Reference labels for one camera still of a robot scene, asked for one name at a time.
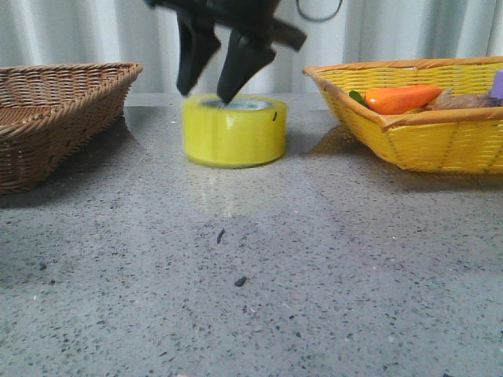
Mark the purple block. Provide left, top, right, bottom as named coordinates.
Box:
left=490, top=69, right=503, bottom=100

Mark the black cable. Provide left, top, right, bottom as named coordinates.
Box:
left=295, top=0, right=343, bottom=22

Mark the orange toy carrot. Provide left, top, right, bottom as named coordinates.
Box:
left=349, top=85, right=442, bottom=115

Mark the brown toy object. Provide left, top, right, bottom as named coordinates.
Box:
left=424, top=90, right=502, bottom=111

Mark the white curtain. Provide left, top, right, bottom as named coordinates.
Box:
left=1, top=1, right=502, bottom=93

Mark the yellow wicker basket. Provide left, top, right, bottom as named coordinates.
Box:
left=303, top=56, right=502, bottom=174

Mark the yellow tape roll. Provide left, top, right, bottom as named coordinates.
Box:
left=182, top=94, right=288, bottom=168

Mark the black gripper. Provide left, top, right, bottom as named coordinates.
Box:
left=145, top=0, right=307, bottom=104

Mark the brown wicker basket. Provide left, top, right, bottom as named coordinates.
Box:
left=1, top=63, right=143, bottom=194

